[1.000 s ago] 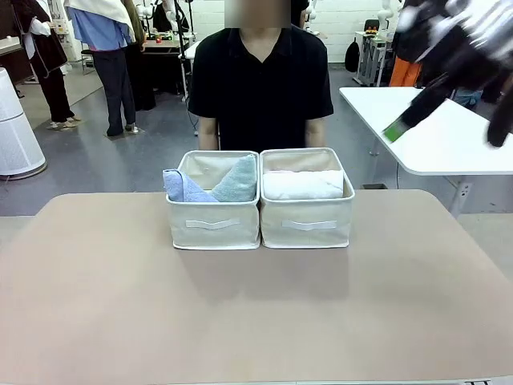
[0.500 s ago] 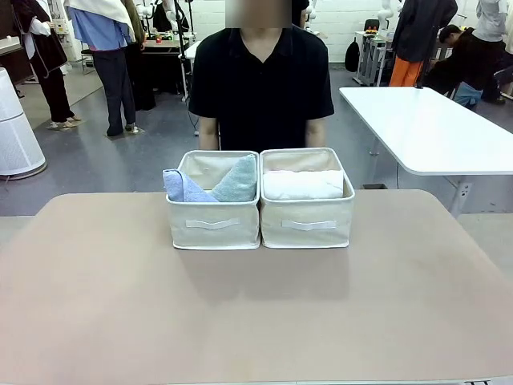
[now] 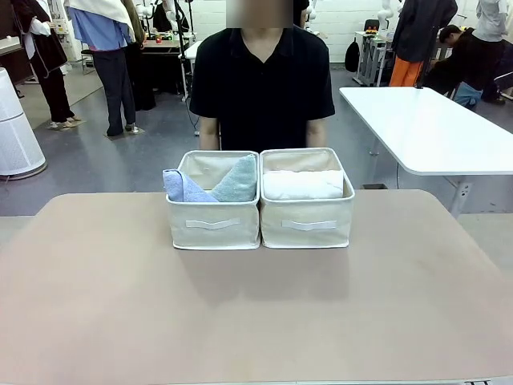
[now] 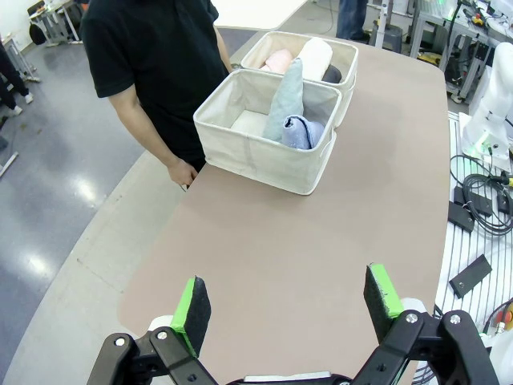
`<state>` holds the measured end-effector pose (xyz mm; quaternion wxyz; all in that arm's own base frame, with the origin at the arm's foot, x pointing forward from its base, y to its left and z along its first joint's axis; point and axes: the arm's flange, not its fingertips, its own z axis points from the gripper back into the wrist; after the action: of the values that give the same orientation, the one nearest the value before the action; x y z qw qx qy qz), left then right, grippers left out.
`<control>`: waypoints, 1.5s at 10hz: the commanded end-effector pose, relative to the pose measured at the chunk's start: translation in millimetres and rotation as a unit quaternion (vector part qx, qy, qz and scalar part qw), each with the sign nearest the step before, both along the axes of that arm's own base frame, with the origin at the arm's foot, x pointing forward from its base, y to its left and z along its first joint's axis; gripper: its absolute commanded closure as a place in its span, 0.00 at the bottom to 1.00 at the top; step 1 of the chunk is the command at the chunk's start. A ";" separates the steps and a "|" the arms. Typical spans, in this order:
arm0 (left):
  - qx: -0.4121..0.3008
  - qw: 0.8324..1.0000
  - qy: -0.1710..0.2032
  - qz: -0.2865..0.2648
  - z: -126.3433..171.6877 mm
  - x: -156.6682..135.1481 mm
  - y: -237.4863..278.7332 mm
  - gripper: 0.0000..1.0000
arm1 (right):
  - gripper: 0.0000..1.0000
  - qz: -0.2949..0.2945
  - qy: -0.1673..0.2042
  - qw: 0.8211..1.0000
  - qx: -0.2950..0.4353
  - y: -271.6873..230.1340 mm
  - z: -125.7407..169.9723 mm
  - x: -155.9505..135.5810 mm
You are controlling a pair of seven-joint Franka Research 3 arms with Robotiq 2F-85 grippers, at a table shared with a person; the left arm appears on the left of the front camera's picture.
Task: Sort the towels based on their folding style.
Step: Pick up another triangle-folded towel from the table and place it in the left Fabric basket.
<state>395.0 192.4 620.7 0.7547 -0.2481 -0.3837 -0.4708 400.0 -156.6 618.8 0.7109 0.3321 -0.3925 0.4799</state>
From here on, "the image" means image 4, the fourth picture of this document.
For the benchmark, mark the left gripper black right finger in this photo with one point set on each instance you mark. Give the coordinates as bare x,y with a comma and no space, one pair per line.
380,297

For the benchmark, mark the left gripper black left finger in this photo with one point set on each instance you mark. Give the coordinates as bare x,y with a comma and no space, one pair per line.
196,309

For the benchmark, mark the blue cone-folded towel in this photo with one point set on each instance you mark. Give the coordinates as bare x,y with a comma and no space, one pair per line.
296,134

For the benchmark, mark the grey-green cone-folded towel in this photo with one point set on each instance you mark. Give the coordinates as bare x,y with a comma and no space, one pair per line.
286,100

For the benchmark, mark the dark grey towel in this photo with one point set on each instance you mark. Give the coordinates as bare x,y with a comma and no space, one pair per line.
332,75

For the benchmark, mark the white towel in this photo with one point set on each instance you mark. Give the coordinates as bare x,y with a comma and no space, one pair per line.
316,56

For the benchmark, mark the pink towel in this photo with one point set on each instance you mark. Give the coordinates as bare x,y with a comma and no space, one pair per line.
278,60

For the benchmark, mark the person's left forearm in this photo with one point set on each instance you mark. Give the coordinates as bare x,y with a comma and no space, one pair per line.
224,52

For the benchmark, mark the person's right forearm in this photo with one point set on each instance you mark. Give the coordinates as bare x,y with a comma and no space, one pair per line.
140,120

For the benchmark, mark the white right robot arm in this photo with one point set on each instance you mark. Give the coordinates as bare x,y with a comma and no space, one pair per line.
493,100

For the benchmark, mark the person's right hand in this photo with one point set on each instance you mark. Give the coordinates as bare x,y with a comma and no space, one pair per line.
182,173

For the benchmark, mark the black rectangular box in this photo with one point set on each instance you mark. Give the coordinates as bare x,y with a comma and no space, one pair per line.
471,276
461,216
477,202

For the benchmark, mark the brown table mat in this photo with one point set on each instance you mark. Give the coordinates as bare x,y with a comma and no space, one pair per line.
300,240

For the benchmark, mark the red emergency stop button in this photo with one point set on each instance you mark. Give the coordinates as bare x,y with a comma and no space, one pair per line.
509,314

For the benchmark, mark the cream fabric storage bin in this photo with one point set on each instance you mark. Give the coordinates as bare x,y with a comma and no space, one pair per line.
256,160
264,46

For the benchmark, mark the grey metal stand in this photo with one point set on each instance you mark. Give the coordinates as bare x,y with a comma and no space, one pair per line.
386,34

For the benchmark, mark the person in black shirt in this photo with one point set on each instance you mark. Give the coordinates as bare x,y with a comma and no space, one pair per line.
152,48

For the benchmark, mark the bystander in blue jeans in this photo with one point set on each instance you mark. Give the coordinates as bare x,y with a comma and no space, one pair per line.
350,18

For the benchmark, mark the bystander in dark trousers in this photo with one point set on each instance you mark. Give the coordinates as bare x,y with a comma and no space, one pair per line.
8,80

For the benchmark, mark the large white table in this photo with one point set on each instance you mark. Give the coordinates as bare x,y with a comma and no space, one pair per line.
256,14

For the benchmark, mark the black backpack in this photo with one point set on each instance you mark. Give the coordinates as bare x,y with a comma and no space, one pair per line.
38,35

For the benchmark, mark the grey background desk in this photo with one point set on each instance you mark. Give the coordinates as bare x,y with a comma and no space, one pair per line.
60,16

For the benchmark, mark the aluminium frame workstation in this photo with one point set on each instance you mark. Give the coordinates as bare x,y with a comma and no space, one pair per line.
425,24

